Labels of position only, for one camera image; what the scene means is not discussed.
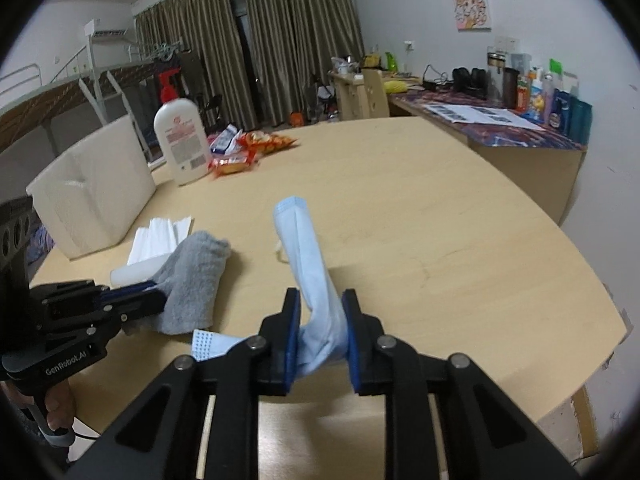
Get grey sock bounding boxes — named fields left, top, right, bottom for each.
left=122, top=231, right=232, bottom=336

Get black headphones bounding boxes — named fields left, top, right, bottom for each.
left=451, top=66, right=488, bottom=98

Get wooden side desk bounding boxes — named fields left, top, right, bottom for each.
left=390, top=87, right=588, bottom=226

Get white lotion bottle red pump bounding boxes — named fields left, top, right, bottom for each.
left=153, top=70, right=211, bottom=187

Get blue bottle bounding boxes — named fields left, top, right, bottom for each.
left=547, top=91, right=571, bottom=133

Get white printed paper sheets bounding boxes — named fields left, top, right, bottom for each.
left=424, top=102, right=546, bottom=132

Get white air conditioner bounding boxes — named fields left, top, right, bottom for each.
left=84, top=19, right=132, bottom=41

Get brown curtain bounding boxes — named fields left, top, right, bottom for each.
left=135, top=0, right=258, bottom=131
left=241, top=0, right=366, bottom=126

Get blue plaid quilt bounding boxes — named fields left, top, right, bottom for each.
left=27, top=225, right=55, bottom=263

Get black cables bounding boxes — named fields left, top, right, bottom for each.
left=422, top=64, right=451, bottom=92

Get white foam box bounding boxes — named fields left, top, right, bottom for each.
left=26, top=114, right=157, bottom=261

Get wooden chair smiley cutout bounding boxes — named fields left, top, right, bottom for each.
left=361, top=67, right=391, bottom=120

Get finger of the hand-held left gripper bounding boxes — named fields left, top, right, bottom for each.
left=102, top=280, right=161, bottom=302
left=97, top=291, right=168, bottom=333

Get metal bunk bed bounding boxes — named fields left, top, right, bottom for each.
left=0, top=42, right=186, bottom=161

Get dark tumbler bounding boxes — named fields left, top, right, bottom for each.
left=502, top=66, right=521, bottom=110

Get cartoon wall poster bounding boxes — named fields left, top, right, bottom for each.
left=451, top=0, right=492, bottom=32

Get black folding chair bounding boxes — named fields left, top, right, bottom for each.
left=200, top=94, right=226, bottom=128

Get red white snack packet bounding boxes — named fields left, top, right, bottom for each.
left=209, top=124, right=243, bottom=155

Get white tissues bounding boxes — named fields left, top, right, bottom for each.
left=127, top=216, right=193, bottom=267

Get orange snack packet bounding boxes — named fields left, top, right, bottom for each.
left=240, top=130, right=299, bottom=157

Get dark hanging shirt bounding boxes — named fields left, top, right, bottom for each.
left=175, top=50, right=206, bottom=98

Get steel thermos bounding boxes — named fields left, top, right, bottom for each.
left=486, top=46, right=506, bottom=103

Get person's left hand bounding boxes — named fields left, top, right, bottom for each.
left=44, top=382, right=77, bottom=431

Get blue face mask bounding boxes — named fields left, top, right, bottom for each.
left=192, top=196, right=351, bottom=376

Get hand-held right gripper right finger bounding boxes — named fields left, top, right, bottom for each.
left=341, top=289, right=583, bottom=480

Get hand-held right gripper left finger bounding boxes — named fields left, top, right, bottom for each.
left=65, top=287, right=303, bottom=480

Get light wooden desk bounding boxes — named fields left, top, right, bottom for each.
left=327, top=70, right=421, bottom=121

